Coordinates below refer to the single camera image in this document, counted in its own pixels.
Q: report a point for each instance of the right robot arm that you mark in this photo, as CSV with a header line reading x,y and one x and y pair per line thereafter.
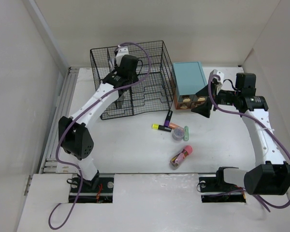
x,y
271,175

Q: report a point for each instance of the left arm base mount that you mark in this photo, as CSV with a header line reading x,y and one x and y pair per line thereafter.
x,y
100,191

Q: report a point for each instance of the aluminium rail frame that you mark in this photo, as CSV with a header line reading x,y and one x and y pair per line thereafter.
x,y
47,163

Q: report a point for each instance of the black wire mesh organizer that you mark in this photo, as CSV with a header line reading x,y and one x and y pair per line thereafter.
x,y
156,92

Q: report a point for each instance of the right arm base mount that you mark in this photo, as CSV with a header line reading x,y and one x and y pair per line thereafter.
x,y
213,191

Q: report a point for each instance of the clear jar of pins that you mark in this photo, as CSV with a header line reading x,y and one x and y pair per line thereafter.
x,y
178,134

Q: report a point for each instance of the yellow highlighter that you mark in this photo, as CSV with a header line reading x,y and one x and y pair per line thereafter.
x,y
161,128

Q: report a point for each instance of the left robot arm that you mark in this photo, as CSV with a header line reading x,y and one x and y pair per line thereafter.
x,y
74,131

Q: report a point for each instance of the grey booklet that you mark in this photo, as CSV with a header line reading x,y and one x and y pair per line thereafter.
x,y
112,63

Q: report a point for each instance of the teal drawer box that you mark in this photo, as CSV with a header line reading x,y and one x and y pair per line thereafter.
x,y
190,79

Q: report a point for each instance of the pink capped clear tube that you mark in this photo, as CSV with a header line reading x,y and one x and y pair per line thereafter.
x,y
179,158

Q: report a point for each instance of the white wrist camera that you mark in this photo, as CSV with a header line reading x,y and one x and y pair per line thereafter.
x,y
218,79
120,52

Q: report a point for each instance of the purple highlighter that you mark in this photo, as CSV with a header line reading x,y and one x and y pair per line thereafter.
x,y
168,118

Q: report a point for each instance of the green highlighter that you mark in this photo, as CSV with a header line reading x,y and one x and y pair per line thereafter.
x,y
186,135

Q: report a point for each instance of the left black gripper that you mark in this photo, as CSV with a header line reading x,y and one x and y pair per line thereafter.
x,y
135,78

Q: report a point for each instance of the orange highlighter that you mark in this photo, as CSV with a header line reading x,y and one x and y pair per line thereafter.
x,y
175,126

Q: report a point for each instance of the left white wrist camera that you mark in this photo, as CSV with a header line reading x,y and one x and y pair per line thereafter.
x,y
120,52

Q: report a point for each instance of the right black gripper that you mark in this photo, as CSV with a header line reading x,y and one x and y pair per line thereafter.
x,y
204,109

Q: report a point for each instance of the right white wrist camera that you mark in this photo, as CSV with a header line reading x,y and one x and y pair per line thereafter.
x,y
218,79

